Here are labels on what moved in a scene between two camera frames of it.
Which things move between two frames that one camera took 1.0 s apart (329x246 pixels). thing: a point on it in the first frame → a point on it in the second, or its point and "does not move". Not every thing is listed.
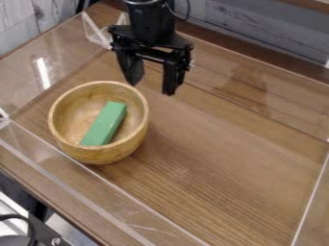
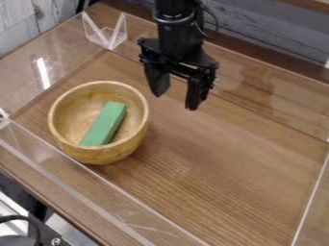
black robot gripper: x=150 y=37 → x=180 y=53
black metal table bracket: x=47 y=236 does not move
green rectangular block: x=106 y=124 does not move
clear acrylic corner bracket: x=101 y=36 does not move
